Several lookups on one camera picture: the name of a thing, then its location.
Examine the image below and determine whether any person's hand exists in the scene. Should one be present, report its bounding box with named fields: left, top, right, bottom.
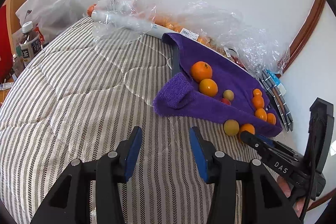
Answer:
left=277, top=176, right=313, bottom=222

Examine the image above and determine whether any grey checked cloth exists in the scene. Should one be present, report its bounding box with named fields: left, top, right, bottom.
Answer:
left=260, top=69, right=293, bottom=132

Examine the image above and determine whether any small orange right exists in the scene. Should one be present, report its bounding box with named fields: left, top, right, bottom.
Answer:
left=266, top=113, right=277, bottom=125

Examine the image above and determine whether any small orange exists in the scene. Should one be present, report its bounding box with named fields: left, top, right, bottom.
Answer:
left=252, top=96, right=265, bottom=109
left=255, top=108, right=267, bottom=121
left=266, top=113, right=277, bottom=125

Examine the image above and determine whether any orange fruit front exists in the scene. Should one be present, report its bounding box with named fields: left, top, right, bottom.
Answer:
left=238, top=123, right=255, bottom=142

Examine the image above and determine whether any small kumquat top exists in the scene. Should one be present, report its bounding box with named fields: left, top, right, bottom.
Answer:
left=253, top=89, right=263, bottom=97

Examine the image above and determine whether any yellow-green fruit front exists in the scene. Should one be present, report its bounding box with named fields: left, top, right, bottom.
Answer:
left=223, top=119, right=240, bottom=136

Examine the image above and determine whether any clear plastic bag right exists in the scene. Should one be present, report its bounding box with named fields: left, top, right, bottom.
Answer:
left=155, top=1, right=289, bottom=79

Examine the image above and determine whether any clear plastic bag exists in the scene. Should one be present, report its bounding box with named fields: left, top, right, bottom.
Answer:
left=93, top=0, right=159, bottom=40
left=155, top=1, right=289, bottom=79

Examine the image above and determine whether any small red fruit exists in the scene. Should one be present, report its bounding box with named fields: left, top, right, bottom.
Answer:
left=221, top=98, right=231, bottom=105

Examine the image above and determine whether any small yellow-green fruit on towel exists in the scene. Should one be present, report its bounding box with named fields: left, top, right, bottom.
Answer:
left=223, top=89, right=235, bottom=102

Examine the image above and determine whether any striped quilt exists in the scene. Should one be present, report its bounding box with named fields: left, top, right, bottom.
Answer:
left=0, top=16, right=279, bottom=224

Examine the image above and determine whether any large orange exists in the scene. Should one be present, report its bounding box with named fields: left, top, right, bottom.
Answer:
left=199, top=79, right=218, bottom=97
left=190, top=61, right=213, bottom=83

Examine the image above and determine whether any purple towel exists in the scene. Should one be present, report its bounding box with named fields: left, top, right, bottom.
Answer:
left=153, top=32, right=282, bottom=138

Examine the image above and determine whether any brown wooden trim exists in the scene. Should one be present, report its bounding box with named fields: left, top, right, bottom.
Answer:
left=282, top=0, right=326, bottom=73

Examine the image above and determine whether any red object left edge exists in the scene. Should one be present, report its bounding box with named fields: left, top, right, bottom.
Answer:
left=0, top=5, right=13, bottom=83

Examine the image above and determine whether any tea bottle white cap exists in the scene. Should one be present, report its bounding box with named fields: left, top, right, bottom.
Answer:
left=19, top=21, right=42, bottom=67

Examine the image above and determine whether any white roll tube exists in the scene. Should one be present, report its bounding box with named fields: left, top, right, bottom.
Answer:
left=91, top=10, right=177, bottom=39

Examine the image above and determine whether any white plastic bag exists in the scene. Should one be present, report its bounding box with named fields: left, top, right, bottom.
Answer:
left=15, top=0, right=81, bottom=42

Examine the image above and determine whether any clear plastic bag left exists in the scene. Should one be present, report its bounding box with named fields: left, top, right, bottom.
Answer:
left=93, top=0, right=159, bottom=40

